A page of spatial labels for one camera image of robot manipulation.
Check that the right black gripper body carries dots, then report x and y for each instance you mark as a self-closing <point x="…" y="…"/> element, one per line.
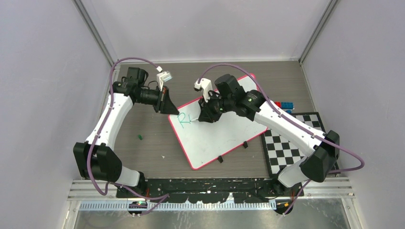
<point x="214" y="107"/>

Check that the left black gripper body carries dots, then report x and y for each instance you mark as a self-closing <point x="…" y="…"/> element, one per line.
<point x="156" y="98"/>

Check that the pink-framed whiteboard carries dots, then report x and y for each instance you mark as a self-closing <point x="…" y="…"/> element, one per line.
<point x="202" y="142"/>

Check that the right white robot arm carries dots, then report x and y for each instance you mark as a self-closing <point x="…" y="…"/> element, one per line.
<point x="318" y="147"/>

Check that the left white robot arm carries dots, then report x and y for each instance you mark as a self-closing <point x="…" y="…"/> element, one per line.
<point x="95" y="156"/>

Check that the red blue toy car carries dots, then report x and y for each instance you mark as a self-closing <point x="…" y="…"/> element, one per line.
<point x="286" y="106"/>

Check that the black white checkerboard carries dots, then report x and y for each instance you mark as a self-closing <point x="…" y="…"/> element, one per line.
<point x="278" y="151"/>

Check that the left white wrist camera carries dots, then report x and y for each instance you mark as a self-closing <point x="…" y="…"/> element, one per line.
<point x="162" y="77"/>

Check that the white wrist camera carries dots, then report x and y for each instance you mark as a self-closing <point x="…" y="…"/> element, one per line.
<point x="205" y="86"/>
<point x="162" y="77"/>

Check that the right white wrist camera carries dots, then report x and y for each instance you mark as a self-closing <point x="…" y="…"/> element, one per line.
<point x="205" y="86"/>

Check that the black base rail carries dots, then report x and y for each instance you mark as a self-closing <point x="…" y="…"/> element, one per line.
<point x="213" y="190"/>

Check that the slotted cable duct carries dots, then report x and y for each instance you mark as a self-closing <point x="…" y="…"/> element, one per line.
<point x="145" y="205"/>

